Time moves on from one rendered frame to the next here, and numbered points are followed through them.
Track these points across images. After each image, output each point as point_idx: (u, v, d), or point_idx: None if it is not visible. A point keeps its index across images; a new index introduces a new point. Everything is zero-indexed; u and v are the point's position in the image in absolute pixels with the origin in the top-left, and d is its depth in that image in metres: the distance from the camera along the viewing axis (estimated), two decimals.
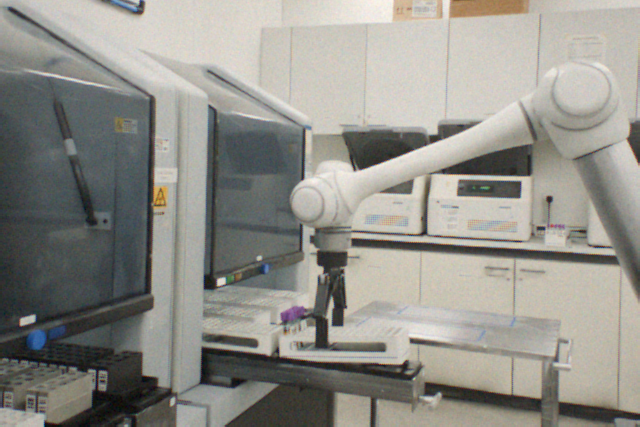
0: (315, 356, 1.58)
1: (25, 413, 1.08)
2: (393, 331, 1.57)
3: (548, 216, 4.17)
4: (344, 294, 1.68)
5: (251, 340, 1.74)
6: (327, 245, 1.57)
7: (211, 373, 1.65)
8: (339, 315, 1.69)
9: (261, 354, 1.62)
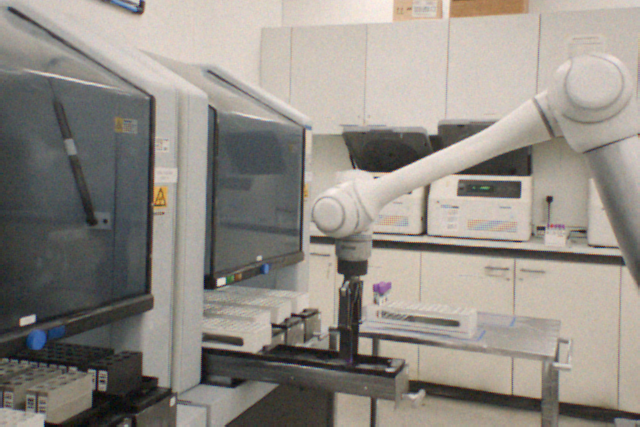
0: (397, 324, 1.90)
1: (25, 413, 1.08)
2: (464, 311, 1.88)
3: (548, 216, 4.17)
4: (339, 314, 1.59)
5: (238, 338, 1.75)
6: None
7: None
8: (344, 339, 1.59)
9: (246, 352, 1.63)
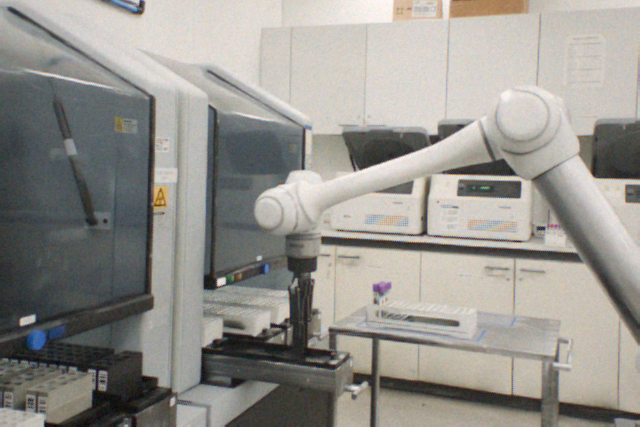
0: (397, 324, 1.90)
1: (25, 413, 1.08)
2: (464, 311, 1.88)
3: (548, 216, 4.17)
4: (291, 309, 1.66)
5: None
6: None
7: None
8: (296, 333, 1.66)
9: None
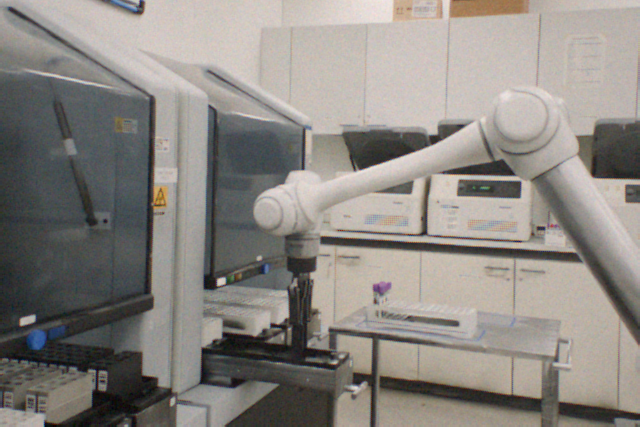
0: (397, 324, 1.90)
1: (25, 413, 1.08)
2: (464, 311, 1.88)
3: (548, 216, 4.17)
4: (290, 310, 1.66)
5: None
6: None
7: None
8: (296, 334, 1.66)
9: None
